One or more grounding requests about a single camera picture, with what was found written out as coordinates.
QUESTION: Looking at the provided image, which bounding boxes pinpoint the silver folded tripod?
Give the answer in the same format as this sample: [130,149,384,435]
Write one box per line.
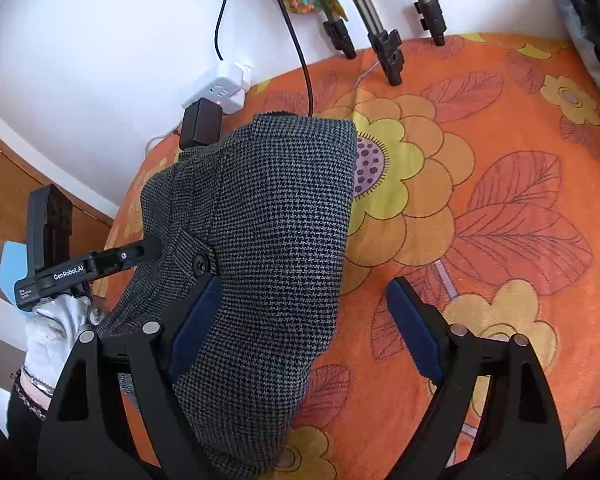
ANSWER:
[323,0,446,87]

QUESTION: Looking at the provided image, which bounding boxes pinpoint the grey houndstooth pants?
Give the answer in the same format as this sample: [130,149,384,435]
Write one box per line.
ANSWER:
[98,113,356,479]

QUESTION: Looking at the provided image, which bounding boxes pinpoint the white power strip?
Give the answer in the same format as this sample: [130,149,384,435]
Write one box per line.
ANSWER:
[181,61,252,115]

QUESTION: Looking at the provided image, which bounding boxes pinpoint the wooden door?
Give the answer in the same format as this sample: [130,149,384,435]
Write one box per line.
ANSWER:
[0,140,114,299]

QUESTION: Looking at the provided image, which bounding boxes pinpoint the folded light blue jeans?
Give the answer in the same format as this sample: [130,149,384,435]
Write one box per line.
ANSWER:
[554,0,600,89]

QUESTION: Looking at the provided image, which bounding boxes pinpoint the orange floral bedsheet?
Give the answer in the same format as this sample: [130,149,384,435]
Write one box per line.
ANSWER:
[92,31,600,480]

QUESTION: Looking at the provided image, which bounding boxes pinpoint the black power adapter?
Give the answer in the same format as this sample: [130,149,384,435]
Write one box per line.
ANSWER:
[178,98,223,150]

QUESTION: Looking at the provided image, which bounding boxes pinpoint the left hand white glove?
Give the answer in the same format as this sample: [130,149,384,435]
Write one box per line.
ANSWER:
[23,294,105,396]

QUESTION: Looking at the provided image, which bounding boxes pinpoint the bracelets on left wrist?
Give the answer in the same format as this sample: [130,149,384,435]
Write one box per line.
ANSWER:
[10,366,56,421]

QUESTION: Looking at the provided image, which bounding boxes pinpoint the black power cable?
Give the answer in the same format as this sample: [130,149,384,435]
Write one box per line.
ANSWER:
[251,0,315,118]

